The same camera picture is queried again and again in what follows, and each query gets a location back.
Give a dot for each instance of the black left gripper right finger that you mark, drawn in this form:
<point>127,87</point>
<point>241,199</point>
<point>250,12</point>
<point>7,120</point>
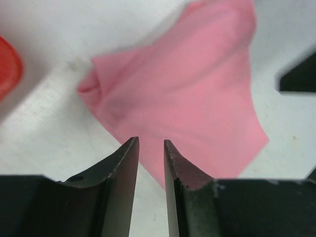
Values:
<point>199,205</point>

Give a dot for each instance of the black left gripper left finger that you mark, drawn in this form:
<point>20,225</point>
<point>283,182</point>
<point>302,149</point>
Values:
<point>94,203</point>

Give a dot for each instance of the pink t shirt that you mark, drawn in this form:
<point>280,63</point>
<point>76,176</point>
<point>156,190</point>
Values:
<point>192,86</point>

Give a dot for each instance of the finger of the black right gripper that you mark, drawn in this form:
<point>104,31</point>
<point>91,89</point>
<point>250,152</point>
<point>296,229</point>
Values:
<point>300,75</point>

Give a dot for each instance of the red plastic bin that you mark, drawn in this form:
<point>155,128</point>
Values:
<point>11,68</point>

